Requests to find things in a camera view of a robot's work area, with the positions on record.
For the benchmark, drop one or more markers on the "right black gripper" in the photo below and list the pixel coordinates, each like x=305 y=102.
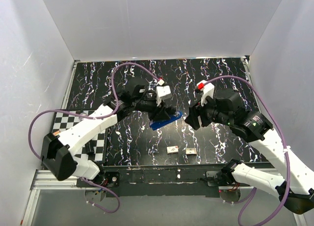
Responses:
x=194 y=112

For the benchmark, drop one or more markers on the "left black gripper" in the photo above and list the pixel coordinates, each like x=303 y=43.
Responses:
x=160 y=113

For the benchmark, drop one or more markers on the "blue black stapler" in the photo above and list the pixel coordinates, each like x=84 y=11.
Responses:
x=156 y=125

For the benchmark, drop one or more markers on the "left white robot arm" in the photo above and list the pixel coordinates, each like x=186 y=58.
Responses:
x=59 y=152

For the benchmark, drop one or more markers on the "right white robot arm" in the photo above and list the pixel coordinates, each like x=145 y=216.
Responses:
x=294 y=184

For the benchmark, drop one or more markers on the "white staple box left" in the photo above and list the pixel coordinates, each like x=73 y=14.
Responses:
x=172 y=149

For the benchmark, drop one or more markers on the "black white checkerboard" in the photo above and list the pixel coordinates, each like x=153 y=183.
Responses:
x=93 y=150

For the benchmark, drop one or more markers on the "silver metal knob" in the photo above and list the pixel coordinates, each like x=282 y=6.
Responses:
x=82 y=114

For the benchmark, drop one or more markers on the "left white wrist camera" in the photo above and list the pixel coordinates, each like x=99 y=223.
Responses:
x=163 y=92

